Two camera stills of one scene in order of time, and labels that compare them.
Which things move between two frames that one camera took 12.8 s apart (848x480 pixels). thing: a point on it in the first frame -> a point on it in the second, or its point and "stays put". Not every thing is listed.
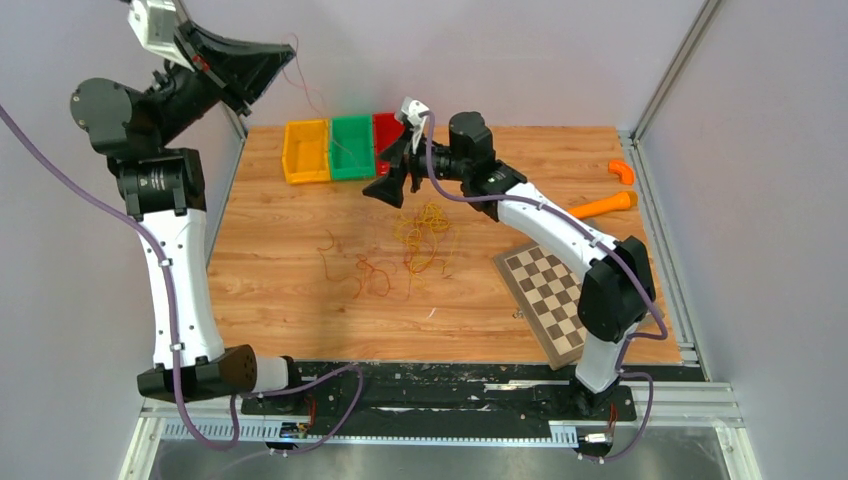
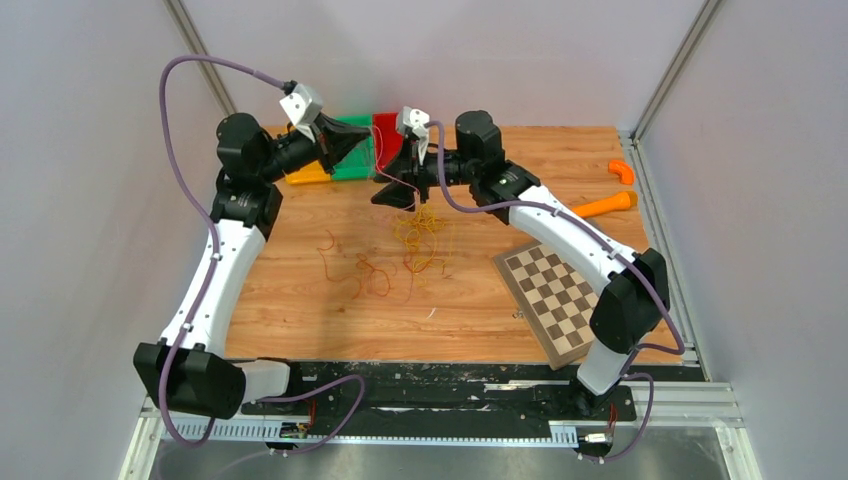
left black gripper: x=243 y=70 -> x=334 y=140
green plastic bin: x=352 y=146 stays put
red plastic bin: x=386 y=130 stays put
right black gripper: x=389 y=189 stays put
